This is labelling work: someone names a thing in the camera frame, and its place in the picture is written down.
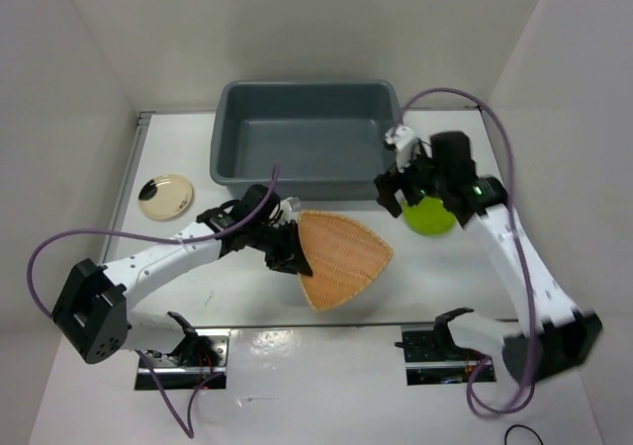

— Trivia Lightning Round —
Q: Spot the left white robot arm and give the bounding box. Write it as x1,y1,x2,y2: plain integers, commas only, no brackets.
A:
52,184,313,366

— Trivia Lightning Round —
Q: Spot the green plastic plate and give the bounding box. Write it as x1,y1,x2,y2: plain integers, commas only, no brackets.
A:
403,196,457,236

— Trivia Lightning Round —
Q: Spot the grey plastic bin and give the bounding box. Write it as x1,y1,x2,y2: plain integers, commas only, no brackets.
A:
210,79,400,202

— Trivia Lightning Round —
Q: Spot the black cable loop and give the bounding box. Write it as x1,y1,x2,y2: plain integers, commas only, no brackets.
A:
504,423,545,445

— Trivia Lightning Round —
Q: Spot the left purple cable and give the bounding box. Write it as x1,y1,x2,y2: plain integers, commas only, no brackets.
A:
27,163,283,439

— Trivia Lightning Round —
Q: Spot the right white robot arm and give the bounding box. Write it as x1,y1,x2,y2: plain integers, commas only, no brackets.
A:
374,125,602,385

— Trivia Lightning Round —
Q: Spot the woven bamboo fan-shaped basket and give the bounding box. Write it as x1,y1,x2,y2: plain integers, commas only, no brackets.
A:
298,211,394,312

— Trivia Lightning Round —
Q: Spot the cream ceramic plate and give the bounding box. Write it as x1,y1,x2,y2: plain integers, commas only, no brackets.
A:
137,174,194,222

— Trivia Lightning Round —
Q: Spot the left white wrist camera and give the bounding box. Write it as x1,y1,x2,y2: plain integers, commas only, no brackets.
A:
279,197,302,217

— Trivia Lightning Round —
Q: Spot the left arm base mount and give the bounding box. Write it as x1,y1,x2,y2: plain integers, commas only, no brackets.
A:
134,328,230,391

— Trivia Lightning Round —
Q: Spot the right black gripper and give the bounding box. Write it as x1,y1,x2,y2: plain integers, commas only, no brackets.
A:
374,141,449,219

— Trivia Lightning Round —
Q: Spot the aluminium table edge rail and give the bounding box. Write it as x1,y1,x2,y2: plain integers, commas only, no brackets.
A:
101,111,152,263

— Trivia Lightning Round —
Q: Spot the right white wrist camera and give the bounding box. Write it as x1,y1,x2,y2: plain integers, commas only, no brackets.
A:
384,124,418,173

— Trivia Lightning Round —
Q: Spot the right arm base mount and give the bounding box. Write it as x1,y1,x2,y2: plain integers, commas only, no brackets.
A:
395,324,484,386

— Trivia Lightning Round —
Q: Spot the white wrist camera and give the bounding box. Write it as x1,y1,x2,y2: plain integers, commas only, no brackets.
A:
384,124,418,173
279,197,302,217

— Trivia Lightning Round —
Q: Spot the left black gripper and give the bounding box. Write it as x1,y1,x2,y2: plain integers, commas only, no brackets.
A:
247,220,314,278

